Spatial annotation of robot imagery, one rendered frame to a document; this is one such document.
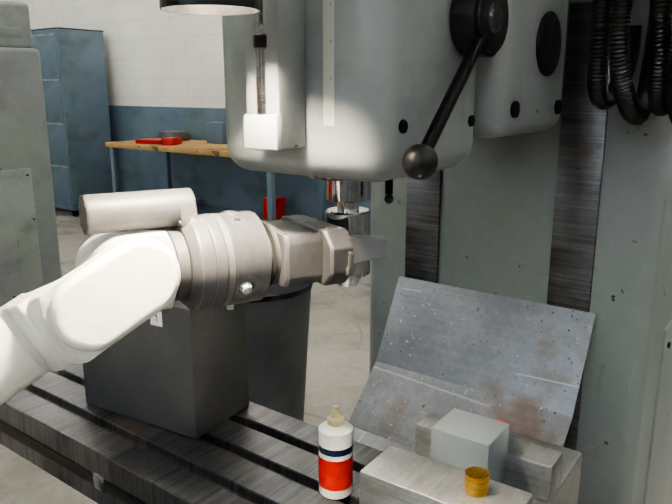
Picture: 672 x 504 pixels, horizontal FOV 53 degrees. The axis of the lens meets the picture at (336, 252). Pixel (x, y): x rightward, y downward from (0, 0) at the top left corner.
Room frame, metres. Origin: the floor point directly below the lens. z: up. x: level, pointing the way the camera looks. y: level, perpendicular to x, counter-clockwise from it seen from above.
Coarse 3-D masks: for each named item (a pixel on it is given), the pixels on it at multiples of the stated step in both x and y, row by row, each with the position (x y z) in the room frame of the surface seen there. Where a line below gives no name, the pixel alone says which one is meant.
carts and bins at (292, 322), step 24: (288, 288) 2.83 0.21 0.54; (264, 312) 2.42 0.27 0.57; (288, 312) 2.47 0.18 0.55; (264, 336) 2.43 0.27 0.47; (288, 336) 2.48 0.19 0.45; (264, 360) 2.44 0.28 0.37; (288, 360) 2.49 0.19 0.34; (264, 384) 2.44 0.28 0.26; (288, 384) 2.49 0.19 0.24; (288, 408) 2.50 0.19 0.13
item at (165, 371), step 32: (160, 320) 0.85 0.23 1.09; (192, 320) 0.83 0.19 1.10; (224, 320) 0.88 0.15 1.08; (128, 352) 0.88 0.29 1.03; (160, 352) 0.85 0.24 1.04; (192, 352) 0.83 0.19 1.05; (224, 352) 0.88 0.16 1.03; (96, 384) 0.92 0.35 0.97; (128, 384) 0.89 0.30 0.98; (160, 384) 0.86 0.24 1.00; (192, 384) 0.83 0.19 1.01; (224, 384) 0.88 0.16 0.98; (128, 416) 0.89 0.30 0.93; (160, 416) 0.86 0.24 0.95; (192, 416) 0.83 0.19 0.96; (224, 416) 0.88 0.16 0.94
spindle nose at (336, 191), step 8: (328, 184) 0.68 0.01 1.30; (336, 184) 0.67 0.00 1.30; (344, 184) 0.67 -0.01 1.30; (352, 184) 0.67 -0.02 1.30; (360, 184) 0.67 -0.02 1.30; (368, 184) 0.68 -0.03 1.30; (328, 192) 0.68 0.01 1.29; (336, 192) 0.67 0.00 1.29; (344, 192) 0.67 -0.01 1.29; (352, 192) 0.67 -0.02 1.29; (360, 192) 0.67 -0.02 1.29; (368, 192) 0.68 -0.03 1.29; (328, 200) 0.68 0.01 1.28; (336, 200) 0.67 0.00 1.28; (344, 200) 0.67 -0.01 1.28; (352, 200) 0.67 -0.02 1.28; (360, 200) 0.67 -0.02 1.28; (368, 200) 0.68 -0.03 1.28
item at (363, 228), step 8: (336, 224) 0.67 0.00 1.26; (344, 224) 0.67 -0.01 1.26; (352, 224) 0.67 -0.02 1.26; (360, 224) 0.67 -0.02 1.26; (368, 224) 0.68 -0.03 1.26; (352, 232) 0.67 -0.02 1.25; (360, 232) 0.67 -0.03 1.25; (368, 232) 0.68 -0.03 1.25; (360, 264) 0.67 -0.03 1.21; (368, 264) 0.68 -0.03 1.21; (360, 272) 0.67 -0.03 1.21; (368, 272) 0.68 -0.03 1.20
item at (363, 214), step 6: (330, 210) 0.69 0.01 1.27; (336, 210) 0.69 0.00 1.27; (360, 210) 0.69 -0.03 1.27; (366, 210) 0.69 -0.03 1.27; (330, 216) 0.68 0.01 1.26; (336, 216) 0.67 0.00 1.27; (342, 216) 0.67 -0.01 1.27; (348, 216) 0.67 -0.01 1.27; (354, 216) 0.67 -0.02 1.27; (360, 216) 0.67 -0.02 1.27; (366, 216) 0.68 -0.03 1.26; (336, 222) 0.67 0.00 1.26; (342, 222) 0.67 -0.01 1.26; (348, 222) 0.67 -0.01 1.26; (354, 222) 0.67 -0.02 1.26; (360, 222) 0.67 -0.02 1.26
